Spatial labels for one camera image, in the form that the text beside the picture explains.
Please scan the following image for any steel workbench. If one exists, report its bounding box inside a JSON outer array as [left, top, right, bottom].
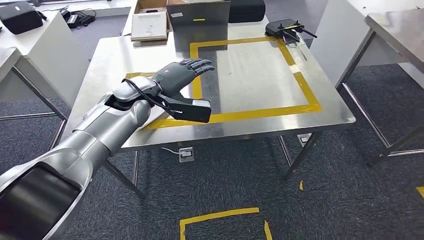
[[0, 46, 69, 152], [334, 8, 424, 167], [60, 14, 357, 200]]

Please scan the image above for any metal floor socket plate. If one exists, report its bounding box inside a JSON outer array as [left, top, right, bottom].
[[178, 147, 195, 164], [297, 133, 313, 148]]

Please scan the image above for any large yellow tape square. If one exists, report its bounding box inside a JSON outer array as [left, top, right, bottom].
[[189, 35, 323, 126]]

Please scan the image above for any yellow floor tape outline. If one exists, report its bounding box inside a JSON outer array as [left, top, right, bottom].
[[178, 207, 274, 240]]

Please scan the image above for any white flat box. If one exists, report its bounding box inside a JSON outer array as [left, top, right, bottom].
[[130, 11, 169, 42]]

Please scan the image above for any black zip case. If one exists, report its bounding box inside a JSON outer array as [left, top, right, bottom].
[[228, 0, 267, 24], [0, 0, 48, 35]]

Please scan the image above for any brown cardboard box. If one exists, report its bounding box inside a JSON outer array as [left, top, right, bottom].
[[134, 0, 173, 32]]

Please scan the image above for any black power adapter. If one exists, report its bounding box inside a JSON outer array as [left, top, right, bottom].
[[66, 13, 80, 30]]

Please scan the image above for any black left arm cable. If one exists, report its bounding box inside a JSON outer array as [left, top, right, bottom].
[[121, 78, 183, 114]]

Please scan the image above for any black power cable bundle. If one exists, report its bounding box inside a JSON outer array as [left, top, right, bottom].
[[61, 7, 98, 27]]

